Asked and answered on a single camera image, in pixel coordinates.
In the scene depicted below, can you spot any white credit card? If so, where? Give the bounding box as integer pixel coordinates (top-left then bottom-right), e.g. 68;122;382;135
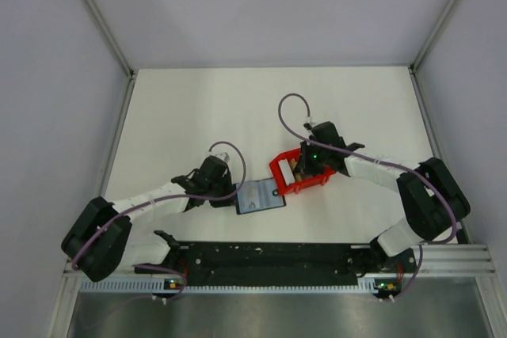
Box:
238;182;261;215

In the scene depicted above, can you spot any red plastic card tray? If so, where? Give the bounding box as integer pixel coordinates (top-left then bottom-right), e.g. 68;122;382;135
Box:
269;148;335;196

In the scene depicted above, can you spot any black leather card holder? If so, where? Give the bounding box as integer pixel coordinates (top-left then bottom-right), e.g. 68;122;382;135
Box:
235;178;286;215

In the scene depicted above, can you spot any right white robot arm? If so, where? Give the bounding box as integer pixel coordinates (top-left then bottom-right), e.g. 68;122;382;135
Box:
295;121;471;272

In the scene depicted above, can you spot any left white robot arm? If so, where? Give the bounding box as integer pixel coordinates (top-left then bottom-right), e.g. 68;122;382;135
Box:
61;153;236;282

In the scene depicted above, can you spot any white card stack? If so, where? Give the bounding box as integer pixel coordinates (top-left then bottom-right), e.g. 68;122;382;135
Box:
278;159;295;186

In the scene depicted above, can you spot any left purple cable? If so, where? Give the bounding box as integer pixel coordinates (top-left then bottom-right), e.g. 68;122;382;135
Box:
70;141;247;272

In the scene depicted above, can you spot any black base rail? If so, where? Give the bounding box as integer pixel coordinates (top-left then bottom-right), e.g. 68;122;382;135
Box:
161;241;416;287

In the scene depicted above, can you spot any grey slotted cable duct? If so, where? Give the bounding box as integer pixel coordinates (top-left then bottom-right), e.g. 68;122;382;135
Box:
79;277;396;295

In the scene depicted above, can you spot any right aluminium frame post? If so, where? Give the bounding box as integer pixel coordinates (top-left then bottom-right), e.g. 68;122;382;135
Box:
410;0;462;75

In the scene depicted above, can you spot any aluminium frame post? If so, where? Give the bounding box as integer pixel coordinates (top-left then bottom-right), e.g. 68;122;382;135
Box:
410;0;462;75
81;0;135;78

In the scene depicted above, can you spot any left aluminium frame post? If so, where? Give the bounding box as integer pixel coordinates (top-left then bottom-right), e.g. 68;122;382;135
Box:
81;0;135;78

